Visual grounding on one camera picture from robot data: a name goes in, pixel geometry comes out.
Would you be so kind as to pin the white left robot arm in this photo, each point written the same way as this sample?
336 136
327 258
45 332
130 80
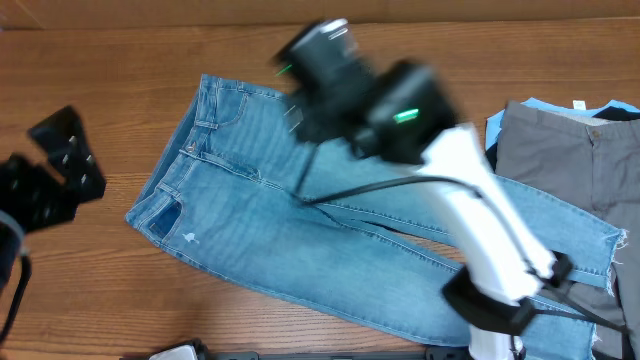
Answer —
13 250

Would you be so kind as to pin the grey trousers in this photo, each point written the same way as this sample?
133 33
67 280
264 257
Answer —
592 164

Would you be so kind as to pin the light blue shirt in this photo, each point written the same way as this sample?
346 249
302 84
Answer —
494 122

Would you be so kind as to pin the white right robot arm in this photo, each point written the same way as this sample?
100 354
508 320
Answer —
403 117

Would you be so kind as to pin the light blue denim jeans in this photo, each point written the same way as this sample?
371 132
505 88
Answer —
235 195

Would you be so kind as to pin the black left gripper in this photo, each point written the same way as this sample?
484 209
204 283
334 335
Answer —
84 179

